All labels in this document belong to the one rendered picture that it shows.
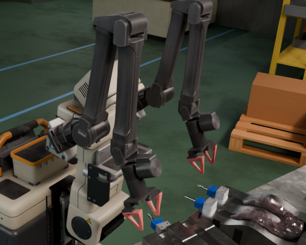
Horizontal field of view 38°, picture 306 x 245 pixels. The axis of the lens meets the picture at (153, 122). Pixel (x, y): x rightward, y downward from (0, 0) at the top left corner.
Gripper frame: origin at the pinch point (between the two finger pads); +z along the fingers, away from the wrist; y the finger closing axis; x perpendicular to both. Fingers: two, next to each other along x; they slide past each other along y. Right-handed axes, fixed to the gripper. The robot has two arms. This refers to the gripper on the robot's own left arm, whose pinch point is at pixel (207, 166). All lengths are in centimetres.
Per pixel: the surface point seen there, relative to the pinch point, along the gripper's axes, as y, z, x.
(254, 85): 254, 16, 79
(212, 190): 4.7, 12.4, 3.7
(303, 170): 61, 30, -15
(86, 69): 293, -48, 314
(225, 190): 6.1, 13.5, -1.3
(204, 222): -19.5, 14.0, -4.1
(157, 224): -26.9, 10.3, 11.2
